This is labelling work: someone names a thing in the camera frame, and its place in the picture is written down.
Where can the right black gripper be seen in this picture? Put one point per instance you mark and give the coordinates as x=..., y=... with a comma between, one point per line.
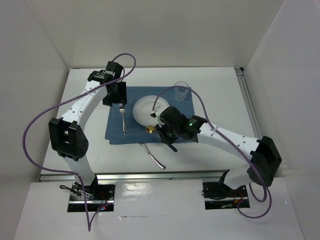
x=165, y=138

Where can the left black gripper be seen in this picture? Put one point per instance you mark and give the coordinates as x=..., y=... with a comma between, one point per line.
x=121, y=98

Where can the gold spoon teal handle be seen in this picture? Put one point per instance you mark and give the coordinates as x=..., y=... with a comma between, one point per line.
x=153, y=130

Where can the silver fork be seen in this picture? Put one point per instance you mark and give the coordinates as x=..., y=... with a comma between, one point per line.
x=122, y=111

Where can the clear glass bowl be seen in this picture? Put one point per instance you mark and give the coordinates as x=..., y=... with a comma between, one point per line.
x=144, y=113

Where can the silver table knife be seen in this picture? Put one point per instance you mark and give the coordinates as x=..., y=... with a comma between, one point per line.
x=146, y=149

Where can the blue cloth napkin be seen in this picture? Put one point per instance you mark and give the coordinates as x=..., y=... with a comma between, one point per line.
x=135, y=132

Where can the clear plastic cup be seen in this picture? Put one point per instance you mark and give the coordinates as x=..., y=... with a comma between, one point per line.
x=181, y=90

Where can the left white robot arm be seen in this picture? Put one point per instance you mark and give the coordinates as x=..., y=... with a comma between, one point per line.
x=67, y=135

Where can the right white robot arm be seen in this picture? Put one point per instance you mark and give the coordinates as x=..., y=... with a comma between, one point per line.
x=228, y=141

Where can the aluminium front rail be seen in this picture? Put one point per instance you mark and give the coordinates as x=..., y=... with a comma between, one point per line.
x=164, y=175

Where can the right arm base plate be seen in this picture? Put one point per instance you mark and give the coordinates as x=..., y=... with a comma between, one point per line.
x=218, y=196

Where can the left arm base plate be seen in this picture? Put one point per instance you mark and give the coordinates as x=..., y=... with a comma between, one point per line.
x=102, y=199

